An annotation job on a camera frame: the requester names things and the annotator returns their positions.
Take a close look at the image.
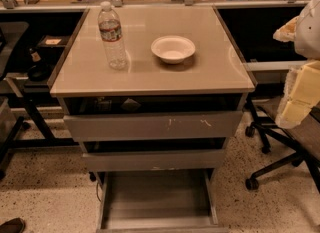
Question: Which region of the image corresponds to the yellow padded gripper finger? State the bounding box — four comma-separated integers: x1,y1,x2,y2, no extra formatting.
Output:
275,60,320,129
273,17,298,42

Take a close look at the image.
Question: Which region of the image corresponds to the clear plastic water bottle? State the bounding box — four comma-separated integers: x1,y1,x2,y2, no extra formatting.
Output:
97,1,128,70

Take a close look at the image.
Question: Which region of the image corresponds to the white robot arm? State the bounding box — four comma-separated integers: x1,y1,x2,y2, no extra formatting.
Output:
273,0,320,129

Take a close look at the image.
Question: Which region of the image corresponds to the top grey drawer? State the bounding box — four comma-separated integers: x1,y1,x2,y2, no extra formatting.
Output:
64,111,242,142

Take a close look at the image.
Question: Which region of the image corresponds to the middle grey drawer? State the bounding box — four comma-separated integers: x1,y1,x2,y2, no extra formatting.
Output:
83,149,225,172

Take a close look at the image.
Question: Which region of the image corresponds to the grey drawer cabinet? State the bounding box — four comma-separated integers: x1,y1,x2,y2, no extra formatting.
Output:
47,4,258,233

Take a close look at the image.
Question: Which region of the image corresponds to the bottom grey open drawer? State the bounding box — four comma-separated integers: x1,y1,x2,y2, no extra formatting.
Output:
96,169,229,233

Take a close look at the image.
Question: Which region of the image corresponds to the black office chair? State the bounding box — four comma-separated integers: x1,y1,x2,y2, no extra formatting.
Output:
245,86,320,192

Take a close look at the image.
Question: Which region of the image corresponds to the white bowl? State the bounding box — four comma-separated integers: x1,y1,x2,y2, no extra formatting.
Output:
151,36,195,65

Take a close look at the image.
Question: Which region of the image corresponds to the black round object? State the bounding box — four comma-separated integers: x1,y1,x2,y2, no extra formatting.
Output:
27,64,51,81

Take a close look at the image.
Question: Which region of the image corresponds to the dark shoe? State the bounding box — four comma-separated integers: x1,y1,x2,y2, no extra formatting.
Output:
0,218,25,233

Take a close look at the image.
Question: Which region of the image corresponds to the black desk frame left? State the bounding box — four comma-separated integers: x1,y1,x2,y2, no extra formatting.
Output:
0,77,78,179

